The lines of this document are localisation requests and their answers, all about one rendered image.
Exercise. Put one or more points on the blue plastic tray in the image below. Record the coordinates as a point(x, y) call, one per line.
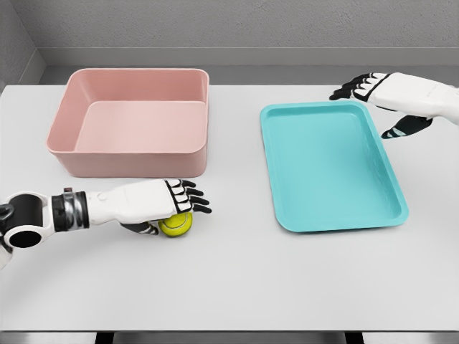
point(330, 165)

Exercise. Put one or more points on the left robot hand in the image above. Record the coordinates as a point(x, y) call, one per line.
point(150, 202)

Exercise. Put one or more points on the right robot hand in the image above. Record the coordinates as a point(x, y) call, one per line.
point(398, 92)

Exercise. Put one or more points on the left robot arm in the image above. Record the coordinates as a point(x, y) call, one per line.
point(54, 215)

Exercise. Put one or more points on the pink plastic basket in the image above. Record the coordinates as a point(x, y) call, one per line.
point(136, 122)

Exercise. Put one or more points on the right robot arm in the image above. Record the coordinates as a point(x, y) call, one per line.
point(451, 102)

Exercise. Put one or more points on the yellow-green tennis ball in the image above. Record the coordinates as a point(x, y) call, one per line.
point(176, 226)

